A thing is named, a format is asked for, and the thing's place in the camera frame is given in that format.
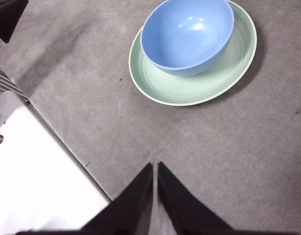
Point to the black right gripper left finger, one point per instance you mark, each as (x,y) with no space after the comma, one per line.
(125,210)

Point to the green plate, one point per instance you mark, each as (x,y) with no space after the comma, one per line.
(189,90)

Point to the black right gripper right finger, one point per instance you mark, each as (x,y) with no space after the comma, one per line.
(184,210)

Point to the striped metal base panel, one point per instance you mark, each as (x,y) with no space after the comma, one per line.
(6,82)

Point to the white rounded base housing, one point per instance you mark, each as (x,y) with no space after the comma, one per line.
(10,110)

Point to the blue bowl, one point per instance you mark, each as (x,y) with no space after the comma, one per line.
(184,41)

